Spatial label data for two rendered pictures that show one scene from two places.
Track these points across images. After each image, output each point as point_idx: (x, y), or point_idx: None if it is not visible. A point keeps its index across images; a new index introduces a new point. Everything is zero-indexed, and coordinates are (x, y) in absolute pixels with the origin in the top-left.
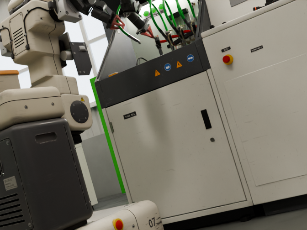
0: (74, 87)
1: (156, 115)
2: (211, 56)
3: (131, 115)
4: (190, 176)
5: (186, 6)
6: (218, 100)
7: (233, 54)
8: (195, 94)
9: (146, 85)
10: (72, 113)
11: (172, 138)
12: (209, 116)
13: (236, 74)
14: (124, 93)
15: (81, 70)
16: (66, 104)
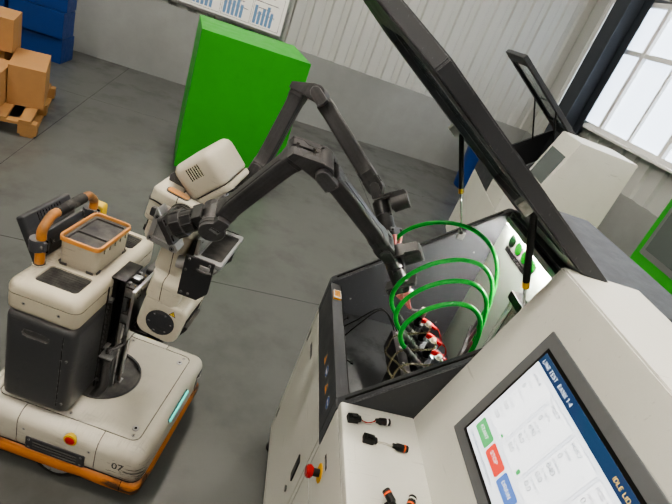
0: (168, 298)
1: (306, 388)
2: (324, 440)
3: (310, 353)
4: (277, 472)
5: None
6: (301, 478)
7: (321, 480)
8: (308, 435)
9: (321, 352)
10: (147, 319)
11: (294, 425)
12: (296, 470)
13: (310, 497)
14: (321, 327)
15: (185, 290)
16: (145, 308)
